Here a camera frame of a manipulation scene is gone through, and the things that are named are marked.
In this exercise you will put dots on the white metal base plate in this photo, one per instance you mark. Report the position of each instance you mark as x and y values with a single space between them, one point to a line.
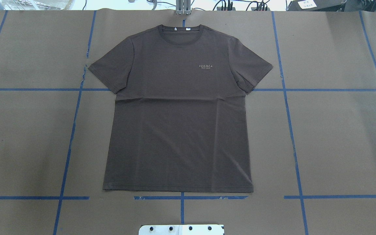
190 229

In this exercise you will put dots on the dark brown t-shirt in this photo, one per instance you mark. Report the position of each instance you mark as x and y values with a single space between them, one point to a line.
180 123

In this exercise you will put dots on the aluminium profile post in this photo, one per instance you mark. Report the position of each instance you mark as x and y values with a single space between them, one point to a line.
183 7

